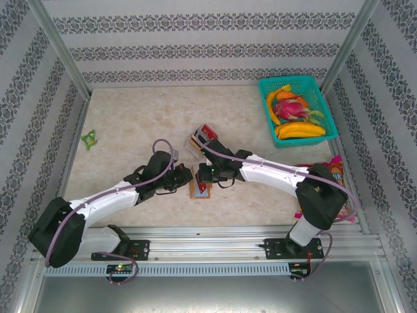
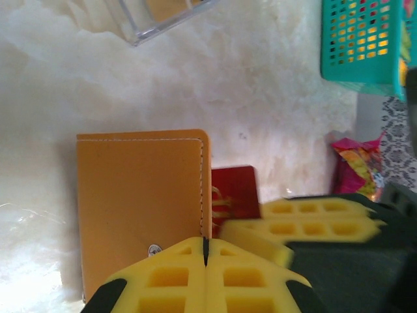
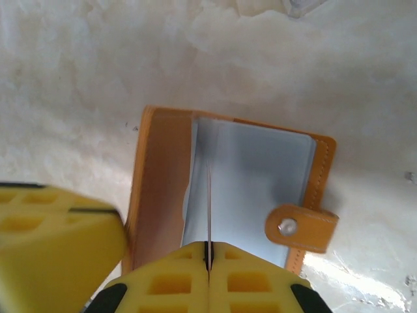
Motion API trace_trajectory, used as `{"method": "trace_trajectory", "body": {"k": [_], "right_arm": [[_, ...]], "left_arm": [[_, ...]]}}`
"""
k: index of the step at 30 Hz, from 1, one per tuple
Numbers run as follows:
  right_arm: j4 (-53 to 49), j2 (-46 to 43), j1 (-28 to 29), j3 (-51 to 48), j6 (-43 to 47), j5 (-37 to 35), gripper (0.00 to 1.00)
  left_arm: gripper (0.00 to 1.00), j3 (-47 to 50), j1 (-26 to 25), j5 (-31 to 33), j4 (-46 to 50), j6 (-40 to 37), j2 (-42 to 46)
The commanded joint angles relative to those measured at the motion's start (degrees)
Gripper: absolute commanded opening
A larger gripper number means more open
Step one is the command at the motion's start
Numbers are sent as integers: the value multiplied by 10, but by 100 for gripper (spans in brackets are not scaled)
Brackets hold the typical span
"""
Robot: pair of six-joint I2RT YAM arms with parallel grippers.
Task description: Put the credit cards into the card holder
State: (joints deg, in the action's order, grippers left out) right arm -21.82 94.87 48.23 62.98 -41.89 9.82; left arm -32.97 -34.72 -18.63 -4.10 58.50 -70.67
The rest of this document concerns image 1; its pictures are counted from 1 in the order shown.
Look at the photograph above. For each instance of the red VIP card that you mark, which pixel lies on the red VIP card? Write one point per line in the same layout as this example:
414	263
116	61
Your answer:
211	132
201	187

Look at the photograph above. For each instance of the orange leather card holder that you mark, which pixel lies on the orange leather card holder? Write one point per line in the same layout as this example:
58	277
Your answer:
203	195

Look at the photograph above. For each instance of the clear acrylic card stand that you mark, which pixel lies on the clear acrylic card stand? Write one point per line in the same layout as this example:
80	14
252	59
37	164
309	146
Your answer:
189	147

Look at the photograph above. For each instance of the left black and white robot arm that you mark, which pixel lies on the left black and white robot arm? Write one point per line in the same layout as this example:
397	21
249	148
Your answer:
55	228

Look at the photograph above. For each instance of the right black and white robot arm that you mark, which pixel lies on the right black and white robot arm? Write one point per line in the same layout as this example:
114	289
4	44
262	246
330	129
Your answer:
322	195

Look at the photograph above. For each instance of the gold card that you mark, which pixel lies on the gold card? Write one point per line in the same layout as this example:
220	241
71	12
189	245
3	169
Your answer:
195	146

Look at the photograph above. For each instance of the green candy wrapper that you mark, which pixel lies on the green candy wrapper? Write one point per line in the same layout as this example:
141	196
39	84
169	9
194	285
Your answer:
89	139

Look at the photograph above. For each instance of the single yellow banana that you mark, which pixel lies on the single yellow banana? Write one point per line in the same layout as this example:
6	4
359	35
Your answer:
269	104

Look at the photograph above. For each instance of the yellow banana bunch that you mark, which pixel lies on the yellow banana bunch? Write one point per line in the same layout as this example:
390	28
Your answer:
299	130

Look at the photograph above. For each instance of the pink dragon fruit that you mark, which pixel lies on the pink dragon fruit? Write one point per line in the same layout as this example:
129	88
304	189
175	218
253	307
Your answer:
286	109

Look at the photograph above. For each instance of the orange fruit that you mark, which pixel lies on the orange fruit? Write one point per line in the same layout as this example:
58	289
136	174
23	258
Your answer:
285	95

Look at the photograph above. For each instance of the left controller board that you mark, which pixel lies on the left controller board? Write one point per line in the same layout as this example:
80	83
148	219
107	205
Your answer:
119	268

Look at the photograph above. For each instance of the controller board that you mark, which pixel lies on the controller board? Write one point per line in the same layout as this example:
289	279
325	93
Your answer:
299	272
119	268

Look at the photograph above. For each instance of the colourful candy bag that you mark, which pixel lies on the colourful candy bag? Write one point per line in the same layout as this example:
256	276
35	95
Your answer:
337	164

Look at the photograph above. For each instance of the teal plastic basket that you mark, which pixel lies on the teal plastic basket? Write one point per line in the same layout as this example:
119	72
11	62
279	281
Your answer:
309	85

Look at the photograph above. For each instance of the right controller board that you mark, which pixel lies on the right controller board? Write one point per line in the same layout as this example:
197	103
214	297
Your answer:
299	272

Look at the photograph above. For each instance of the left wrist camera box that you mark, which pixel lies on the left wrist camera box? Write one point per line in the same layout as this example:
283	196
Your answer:
175	155

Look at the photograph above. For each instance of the aluminium mounting rail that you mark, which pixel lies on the aluminium mounting rail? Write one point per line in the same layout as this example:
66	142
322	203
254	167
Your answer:
208	244

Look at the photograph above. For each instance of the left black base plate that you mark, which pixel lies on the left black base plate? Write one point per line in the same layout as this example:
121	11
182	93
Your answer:
141	249

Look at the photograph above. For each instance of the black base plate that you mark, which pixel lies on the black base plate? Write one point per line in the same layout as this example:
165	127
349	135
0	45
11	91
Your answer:
141	249
273	249

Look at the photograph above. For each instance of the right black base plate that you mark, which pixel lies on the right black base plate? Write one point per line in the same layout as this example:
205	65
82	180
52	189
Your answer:
273	249

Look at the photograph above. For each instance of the left aluminium frame post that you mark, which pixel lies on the left aluminium frame post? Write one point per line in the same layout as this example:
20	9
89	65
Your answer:
58	45

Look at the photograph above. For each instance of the aluminium frame post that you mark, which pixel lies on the aluminium frame post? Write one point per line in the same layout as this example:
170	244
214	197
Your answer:
58	45
350	42

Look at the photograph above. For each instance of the right aluminium frame post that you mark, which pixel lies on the right aluminium frame post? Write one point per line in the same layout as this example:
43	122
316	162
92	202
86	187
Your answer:
350	42

